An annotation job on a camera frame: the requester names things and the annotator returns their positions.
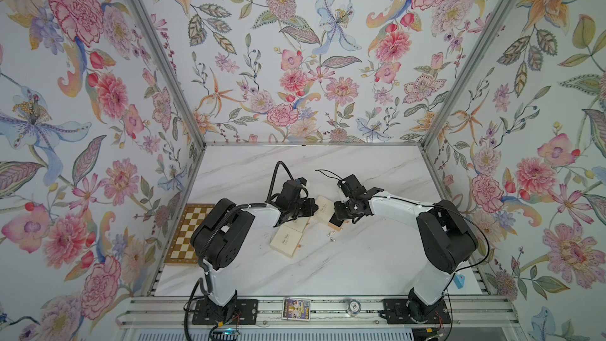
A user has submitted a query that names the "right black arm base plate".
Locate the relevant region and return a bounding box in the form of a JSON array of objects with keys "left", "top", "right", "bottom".
[{"left": 380, "top": 298, "right": 452, "bottom": 325}]

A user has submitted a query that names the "aluminium front rail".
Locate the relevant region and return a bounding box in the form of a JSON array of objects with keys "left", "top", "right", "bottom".
[{"left": 117, "top": 295, "right": 519, "bottom": 330}]

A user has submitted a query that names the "round silver knob on rail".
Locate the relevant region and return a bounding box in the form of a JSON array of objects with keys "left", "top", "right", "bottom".
[{"left": 347, "top": 299, "right": 361, "bottom": 317}]

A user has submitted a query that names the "colourful card on rail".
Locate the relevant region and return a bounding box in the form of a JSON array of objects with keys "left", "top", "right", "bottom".
[{"left": 282, "top": 298, "right": 311, "bottom": 321}]

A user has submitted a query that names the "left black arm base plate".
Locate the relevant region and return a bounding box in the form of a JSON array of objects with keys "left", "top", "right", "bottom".
[{"left": 191, "top": 298, "right": 259, "bottom": 325}]

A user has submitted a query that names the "blue triangular block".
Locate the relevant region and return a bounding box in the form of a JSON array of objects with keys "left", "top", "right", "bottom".
[{"left": 453, "top": 274, "right": 466, "bottom": 290}]

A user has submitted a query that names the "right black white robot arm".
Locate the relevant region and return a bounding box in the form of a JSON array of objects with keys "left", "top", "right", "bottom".
[{"left": 334, "top": 175, "right": 478, "bottom": 306}]

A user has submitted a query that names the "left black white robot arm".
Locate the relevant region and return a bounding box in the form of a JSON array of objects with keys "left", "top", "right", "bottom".
[{"left": 190, "top": 178, "right": 318, "bottom": 307}]

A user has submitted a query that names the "wooden chessboard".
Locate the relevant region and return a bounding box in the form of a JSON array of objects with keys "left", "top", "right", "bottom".
[{"left": 164, "top": 204, "right": 214, "bottom": 265}]

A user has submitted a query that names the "cream drawer jewelry box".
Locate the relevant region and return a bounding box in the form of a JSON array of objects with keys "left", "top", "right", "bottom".
[{"left": 270, "top": 225, "right": 303, "bottom": 258}]

